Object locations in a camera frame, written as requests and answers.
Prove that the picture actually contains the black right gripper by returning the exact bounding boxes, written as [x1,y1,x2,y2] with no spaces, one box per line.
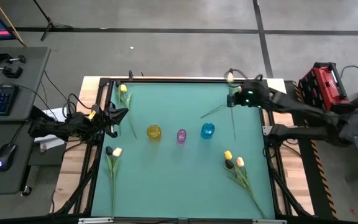
[227,80,272,109]

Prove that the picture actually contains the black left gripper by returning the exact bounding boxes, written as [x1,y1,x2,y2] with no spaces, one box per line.
[84,101,129,139]

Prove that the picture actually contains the white artificial tulip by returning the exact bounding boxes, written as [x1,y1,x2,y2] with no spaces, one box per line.
[109,147,123,218]

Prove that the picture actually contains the peach artificial tulip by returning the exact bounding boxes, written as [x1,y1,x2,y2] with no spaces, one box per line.
[235,157,267,219]

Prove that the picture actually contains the blue glass vase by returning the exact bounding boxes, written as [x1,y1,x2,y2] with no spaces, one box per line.
[200,122,216,140]

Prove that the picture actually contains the yellow glass vase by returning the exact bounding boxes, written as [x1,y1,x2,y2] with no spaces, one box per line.
[146,124,163,141]

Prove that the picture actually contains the white papers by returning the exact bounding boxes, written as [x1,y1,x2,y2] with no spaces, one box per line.
[34,107,68,151]

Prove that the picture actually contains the teal table mat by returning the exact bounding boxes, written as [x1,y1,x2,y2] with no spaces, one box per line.
[91,81,276,220]

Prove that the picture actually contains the red black equipment case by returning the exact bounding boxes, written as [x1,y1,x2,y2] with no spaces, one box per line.
[297,61,353,127]

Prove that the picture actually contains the grey keyboard desk top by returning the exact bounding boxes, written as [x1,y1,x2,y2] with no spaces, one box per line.
[0,46,52,123]

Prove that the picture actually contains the black tripod stand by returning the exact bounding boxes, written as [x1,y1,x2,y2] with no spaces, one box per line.
[32,0,74,42]

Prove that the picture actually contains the black c-clamp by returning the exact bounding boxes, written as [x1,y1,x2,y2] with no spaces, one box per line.
[0,63,24,79]
[0,52,27,65]

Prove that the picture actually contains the black computer mouse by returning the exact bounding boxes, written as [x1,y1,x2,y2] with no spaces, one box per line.
[0,142,17,172]

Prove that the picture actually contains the black yellow hazard strip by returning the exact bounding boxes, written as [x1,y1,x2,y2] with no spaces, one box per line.
[293,82,339,220]

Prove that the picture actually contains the yellow diagonal pole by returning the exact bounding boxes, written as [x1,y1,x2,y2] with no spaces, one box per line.
[0,0,27,47]

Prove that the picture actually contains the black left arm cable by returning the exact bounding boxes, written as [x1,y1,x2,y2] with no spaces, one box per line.
[61,92,93,121]

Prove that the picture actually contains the black metal table frame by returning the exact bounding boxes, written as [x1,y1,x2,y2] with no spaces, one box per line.
[50,70,315,224]

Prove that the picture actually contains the black mouse cable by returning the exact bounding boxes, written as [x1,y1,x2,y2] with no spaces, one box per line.
[11,123,26,146]

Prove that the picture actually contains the silver frame bracket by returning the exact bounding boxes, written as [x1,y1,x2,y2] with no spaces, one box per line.
[252,219,287,224]
[78,217,114,224]

